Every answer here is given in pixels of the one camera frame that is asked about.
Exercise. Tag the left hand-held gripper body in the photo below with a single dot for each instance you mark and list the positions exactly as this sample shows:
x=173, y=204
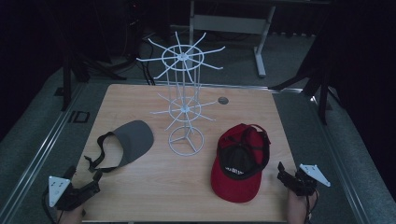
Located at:
x=59, y=189

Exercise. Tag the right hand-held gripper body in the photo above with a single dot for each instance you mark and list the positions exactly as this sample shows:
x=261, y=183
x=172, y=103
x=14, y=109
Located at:
x=306, y=182

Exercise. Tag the red baseball cap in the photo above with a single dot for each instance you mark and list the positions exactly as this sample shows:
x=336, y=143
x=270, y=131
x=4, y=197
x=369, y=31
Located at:
x=236, y=189

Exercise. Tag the gray sun visor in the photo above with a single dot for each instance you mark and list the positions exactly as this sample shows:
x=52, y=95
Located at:
x=134, y=140

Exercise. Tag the person's right hand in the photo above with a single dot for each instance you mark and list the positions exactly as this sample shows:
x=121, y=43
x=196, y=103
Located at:
x=297, y=208

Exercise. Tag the person's left hand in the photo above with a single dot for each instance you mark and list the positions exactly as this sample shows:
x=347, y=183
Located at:
x=71, y=216

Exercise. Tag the gray round table grommet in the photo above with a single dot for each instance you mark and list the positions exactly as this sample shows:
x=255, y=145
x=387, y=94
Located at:
x=223, y=100

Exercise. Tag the dark computer tower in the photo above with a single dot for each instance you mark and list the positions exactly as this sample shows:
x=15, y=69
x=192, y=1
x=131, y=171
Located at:
x=134, y=28

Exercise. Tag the metal floor rail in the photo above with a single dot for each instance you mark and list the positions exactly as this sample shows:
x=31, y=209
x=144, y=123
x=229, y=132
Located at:
x=339, y=161
x=37, y=152

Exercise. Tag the black floor socket frame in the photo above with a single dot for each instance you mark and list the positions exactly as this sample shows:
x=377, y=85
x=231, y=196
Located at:
x=73, y=117

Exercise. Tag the white metal desk frame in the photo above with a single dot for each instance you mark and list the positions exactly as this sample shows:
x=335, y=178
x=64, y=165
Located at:
x=230, y=23

